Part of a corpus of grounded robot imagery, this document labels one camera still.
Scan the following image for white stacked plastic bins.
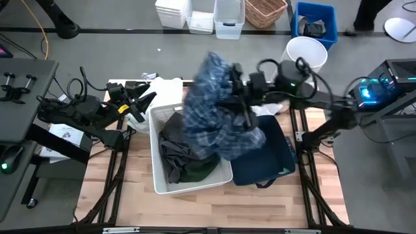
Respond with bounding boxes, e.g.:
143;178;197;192
154;0;189;29

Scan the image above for grey metal stand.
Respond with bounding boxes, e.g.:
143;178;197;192
357;89;416;189

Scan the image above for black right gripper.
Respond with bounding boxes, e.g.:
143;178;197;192
215;63;271;129

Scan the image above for blue plaid shirt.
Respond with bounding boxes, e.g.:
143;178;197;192
181;51;267;162

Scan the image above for black stand base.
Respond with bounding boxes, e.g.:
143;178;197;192
35;0;81;40

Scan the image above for black desk clamp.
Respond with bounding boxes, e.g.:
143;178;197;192
0;71;38;105

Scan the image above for black floor cable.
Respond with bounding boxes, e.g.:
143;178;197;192
0;32;38;60

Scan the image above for grey desk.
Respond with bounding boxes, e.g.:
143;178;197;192
0;58;60;144

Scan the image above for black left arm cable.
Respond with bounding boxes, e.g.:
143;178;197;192
66;66;108;102

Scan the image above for white round floor base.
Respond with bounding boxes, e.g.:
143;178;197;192
383;17;416;44

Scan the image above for black aluminium table frame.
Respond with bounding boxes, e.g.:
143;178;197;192
73;79;350;234

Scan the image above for woven wicker basket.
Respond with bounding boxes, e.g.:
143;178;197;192
244;0;289;29

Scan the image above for white printed paper sheet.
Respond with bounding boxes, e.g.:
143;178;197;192
38;123;85;163

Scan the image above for white crumpled cloth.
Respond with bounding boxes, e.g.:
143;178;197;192
252;103;283;116

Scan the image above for dark grey garment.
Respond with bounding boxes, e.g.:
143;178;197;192
158;112;202;185

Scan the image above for black items in crate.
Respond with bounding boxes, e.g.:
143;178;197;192
297;16;327;38

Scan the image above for dark green garment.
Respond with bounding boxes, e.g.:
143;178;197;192
178;152;221;183

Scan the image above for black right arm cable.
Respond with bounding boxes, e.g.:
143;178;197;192
256;57;335;110

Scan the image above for device with pink screen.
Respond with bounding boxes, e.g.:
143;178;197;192
0;44;14;59

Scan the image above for table lamp with white shade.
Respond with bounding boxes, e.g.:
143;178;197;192
278;36;328;114

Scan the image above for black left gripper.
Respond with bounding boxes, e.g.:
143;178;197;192
107;81;157;124

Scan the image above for black computer mouse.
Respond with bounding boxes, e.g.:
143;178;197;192
0;144;25;175

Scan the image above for grey keyboard tray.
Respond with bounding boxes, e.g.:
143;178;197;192
0;140;38;225

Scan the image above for white garment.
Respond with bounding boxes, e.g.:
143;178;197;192
125;76;185;135

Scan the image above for clear bin with white contents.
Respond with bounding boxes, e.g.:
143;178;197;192
185;0;215;35

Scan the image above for clear bin with black handle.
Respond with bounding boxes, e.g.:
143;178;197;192
213;0;246;40

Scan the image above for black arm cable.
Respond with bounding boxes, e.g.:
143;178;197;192
66;66;108;102
256;57;335;110

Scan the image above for white plastic laundry basket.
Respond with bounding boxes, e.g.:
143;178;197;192
148;103;234;196

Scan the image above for navy blue fabric bin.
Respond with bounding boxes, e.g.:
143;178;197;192
229;114;297;189

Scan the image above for black computer case with lights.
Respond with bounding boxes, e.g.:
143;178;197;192
347;58;416;113

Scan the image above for yellow cable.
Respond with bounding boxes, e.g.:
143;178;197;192
19;0;49;61

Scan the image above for blue plastic crate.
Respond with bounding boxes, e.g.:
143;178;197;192
290;1;339;51

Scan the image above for person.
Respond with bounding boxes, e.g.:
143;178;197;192
344;0;394;37

